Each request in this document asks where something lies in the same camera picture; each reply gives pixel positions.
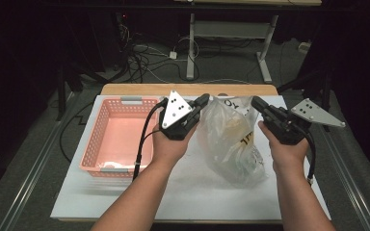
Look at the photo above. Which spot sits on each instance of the person's right hand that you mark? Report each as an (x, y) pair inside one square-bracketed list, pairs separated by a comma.
[(287, 157)]

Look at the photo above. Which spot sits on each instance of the black metal stand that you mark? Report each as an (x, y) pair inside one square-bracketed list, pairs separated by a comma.
[(326, 93), (61, 93)]

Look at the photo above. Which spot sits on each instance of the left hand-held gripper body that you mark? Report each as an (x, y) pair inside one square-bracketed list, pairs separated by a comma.
[(176, 112)]

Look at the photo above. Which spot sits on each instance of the metal floor rail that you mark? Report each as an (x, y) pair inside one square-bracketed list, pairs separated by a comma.
[(350, 179), (32, 186)]

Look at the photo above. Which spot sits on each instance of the clear plastic smiley shopping bag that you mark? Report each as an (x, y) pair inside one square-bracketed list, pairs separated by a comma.
[(228, 144)]

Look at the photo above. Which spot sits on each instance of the white metal desk frame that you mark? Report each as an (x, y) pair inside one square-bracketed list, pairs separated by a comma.
[(191, 48)]

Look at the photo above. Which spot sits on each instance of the white table cover board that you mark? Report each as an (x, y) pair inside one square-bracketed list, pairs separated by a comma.
[(205, 205)]

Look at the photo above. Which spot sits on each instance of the white power adapter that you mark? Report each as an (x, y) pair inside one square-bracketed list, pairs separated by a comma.
[(173, 55)]

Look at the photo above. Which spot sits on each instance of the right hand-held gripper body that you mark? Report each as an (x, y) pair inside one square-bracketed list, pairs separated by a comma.
[(289, 131)]

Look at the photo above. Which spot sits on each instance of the person's left hand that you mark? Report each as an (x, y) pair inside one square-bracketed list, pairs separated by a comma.
[(168, 149)]

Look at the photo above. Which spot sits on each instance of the pink perforated plastic basket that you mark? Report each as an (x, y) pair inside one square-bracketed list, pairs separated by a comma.
[(115, 138)]

